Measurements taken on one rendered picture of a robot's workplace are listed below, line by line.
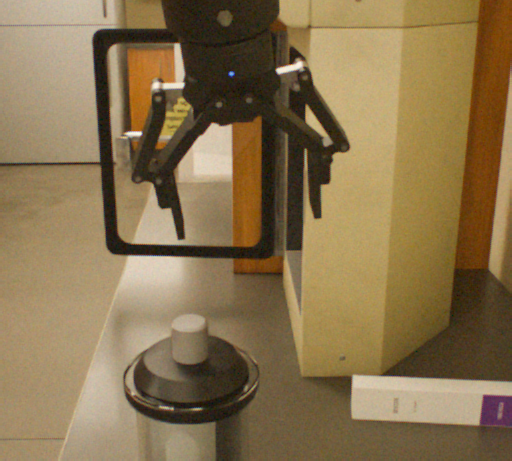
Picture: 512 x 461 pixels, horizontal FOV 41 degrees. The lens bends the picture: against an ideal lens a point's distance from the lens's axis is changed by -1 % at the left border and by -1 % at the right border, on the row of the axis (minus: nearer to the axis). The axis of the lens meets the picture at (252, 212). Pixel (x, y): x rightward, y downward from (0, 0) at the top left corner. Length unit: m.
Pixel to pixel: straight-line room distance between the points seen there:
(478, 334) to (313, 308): 0.32
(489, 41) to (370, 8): 0.47
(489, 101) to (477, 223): 0.23
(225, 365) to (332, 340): 0.44
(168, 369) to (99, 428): 0.38
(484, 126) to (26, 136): 5.07
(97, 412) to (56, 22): 5.09
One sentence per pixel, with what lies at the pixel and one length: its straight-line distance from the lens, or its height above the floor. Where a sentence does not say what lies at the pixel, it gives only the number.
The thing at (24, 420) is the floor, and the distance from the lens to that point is 2.66.
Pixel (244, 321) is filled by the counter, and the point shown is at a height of 0.94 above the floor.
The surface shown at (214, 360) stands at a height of 1.18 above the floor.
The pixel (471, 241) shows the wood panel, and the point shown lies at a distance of 1.38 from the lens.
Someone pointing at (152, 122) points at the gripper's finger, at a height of 1.35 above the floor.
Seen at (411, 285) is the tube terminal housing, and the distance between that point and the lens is 1.01.
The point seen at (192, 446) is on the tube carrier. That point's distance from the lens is 0.56.
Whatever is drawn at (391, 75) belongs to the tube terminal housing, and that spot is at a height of 1.35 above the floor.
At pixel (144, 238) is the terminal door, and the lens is 1.26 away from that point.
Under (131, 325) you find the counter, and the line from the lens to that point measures 1.14.
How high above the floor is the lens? 1.46
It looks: 18 degrees down
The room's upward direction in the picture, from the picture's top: straight up
